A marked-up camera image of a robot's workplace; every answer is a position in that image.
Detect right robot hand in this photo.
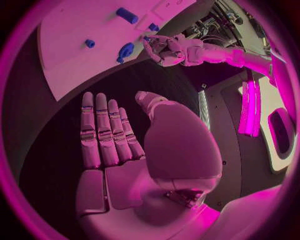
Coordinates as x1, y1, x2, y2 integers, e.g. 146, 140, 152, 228
75, 90, 224, 240

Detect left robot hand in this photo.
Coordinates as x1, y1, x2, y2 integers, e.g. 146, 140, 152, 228
141, 33, 189, 67

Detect silver aluminium frame post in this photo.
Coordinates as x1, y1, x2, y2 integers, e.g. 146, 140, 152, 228
197, 83, 212, 131

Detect desk with equipment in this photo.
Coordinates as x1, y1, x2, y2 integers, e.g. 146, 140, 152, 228
182, 0, 274, 56

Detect white task board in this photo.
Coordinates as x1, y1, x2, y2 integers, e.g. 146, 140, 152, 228
36, 0, 199, 102

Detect blue gear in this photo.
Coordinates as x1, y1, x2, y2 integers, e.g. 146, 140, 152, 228
116, 42, 135, 65

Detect glowing light bar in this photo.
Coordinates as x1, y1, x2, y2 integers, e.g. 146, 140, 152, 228
236, 74, 262, 138

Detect blue long cylinder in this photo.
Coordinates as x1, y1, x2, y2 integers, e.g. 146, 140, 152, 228
115, 7, 140, 25

